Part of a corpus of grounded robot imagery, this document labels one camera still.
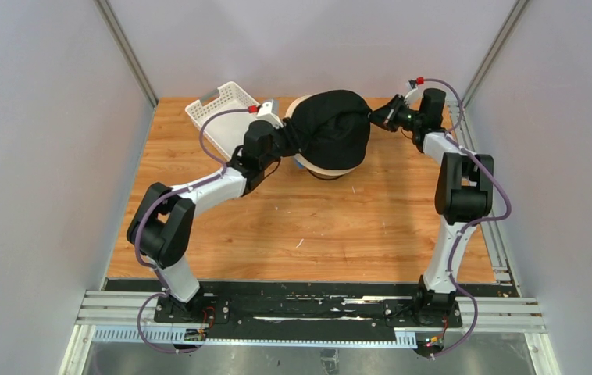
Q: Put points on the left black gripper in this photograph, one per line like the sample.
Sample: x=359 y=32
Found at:
x=288 y=133

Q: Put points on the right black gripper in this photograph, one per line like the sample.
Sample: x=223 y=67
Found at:
x=385 y=117

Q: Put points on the beige bucket hat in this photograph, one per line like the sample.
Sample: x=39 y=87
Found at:
x=310 y=166

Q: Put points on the black hat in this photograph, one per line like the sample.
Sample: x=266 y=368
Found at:
x=334 y=129

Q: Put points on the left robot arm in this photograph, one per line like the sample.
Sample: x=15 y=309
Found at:
x=161 y=228

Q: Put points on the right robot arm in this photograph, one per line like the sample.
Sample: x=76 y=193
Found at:
x=462 y=198

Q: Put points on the white perforated plastic basket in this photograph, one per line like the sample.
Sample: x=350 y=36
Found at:
x=225 y=132

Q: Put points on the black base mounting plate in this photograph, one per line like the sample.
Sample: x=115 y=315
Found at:
x=315 y=312

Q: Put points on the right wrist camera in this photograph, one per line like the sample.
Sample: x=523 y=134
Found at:
x=413 y=90

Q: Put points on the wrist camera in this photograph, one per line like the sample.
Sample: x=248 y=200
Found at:
x=268 y=111
x=413 y=90

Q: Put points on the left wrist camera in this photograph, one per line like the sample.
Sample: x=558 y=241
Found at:
x=268 y=111

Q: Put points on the black wire hat stand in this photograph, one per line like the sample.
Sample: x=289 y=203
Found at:
x=324 y=177

